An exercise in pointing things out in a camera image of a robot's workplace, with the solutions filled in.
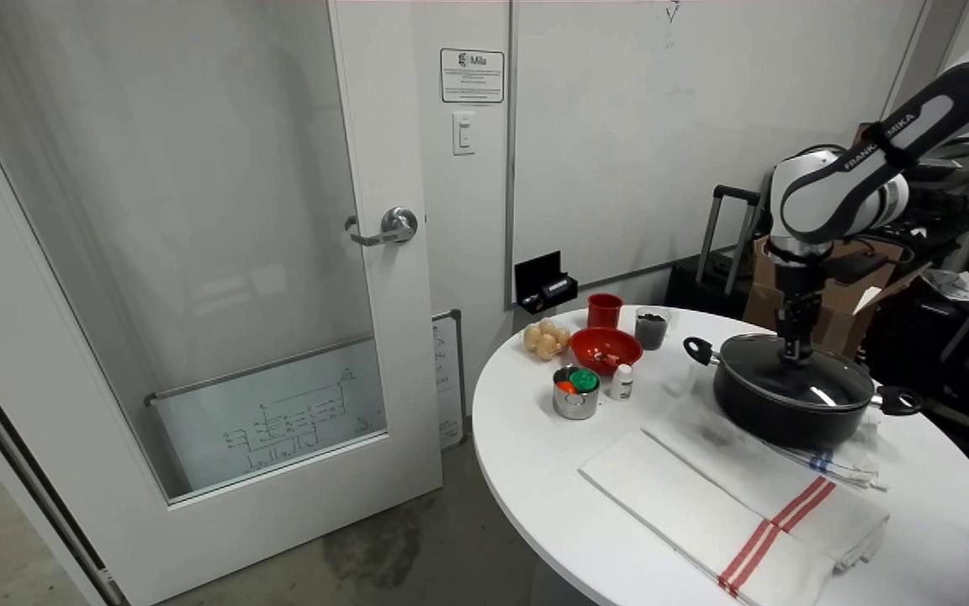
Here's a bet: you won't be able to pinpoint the red bowl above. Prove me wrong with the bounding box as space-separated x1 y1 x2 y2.
570 327 642 378

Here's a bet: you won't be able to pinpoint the white light switch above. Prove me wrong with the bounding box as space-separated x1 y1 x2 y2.
452 111 474 157

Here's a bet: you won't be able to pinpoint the black cooking pot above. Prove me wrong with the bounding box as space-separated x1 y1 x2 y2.
683 333 921 452

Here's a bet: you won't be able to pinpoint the white towel red stripes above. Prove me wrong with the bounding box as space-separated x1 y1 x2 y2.
583 420 887 606

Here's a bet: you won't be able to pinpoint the steel cup with items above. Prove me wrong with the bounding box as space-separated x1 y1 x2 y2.
552 367 603 420

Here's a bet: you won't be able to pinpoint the white wall notice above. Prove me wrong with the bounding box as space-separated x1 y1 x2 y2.
442 46 505 103

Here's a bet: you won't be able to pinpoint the glass pot lid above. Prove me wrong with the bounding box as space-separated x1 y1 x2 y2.
719 333 876 412

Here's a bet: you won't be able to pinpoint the beige round food item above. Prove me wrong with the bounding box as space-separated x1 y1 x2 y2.
522 319 570 359

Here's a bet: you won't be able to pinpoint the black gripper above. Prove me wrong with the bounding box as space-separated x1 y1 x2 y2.
776 258 823 359

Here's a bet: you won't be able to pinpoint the cardboard box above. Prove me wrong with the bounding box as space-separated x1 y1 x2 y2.
743 239 921 358

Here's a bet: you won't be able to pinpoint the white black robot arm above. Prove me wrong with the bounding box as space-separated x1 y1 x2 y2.
766 62 969 359

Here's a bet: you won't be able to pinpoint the silver door handle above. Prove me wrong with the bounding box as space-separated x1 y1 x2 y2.
345 209 417 245

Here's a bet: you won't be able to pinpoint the small white bottle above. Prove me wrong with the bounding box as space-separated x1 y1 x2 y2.
608 363 632 401

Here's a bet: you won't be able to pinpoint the black suitcase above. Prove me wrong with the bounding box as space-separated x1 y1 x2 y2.
666 186 762 319

